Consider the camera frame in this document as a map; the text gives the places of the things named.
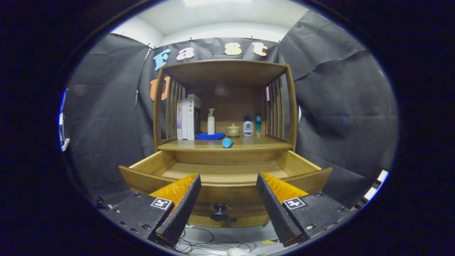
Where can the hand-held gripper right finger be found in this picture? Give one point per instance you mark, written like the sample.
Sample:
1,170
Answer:
275,209

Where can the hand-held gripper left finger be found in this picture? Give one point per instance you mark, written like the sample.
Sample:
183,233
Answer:
183,213

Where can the wooden drawer with black knob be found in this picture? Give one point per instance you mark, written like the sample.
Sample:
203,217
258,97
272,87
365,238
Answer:
227,195

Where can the blue white cosmetic tube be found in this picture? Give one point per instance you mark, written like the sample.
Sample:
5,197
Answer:
227,143

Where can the wooden countertop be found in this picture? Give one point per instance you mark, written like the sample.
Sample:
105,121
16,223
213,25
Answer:
256,144

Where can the wooden cabinet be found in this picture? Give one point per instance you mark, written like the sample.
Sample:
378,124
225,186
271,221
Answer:
227,73

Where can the yellow tape strip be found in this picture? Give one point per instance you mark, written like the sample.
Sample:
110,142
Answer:
269,242

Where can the blue folded cloth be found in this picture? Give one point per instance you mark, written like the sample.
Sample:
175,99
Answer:
209,136

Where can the teal slim bottle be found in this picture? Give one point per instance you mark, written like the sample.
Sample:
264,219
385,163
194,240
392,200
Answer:
258,127

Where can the white lotion bottle blue cap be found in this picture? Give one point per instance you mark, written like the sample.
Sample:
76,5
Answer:
248,128

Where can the beige lidded ceramic teacup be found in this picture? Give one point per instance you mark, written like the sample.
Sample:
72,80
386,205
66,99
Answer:
233,131

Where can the thin white book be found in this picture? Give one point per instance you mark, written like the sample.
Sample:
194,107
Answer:
184,122

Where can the pale purple book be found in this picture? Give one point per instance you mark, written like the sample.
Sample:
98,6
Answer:
179,122

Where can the white spray bottle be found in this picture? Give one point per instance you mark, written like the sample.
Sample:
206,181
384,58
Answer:
211,126

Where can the white panel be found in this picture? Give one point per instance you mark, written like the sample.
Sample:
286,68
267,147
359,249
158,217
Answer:
380,179

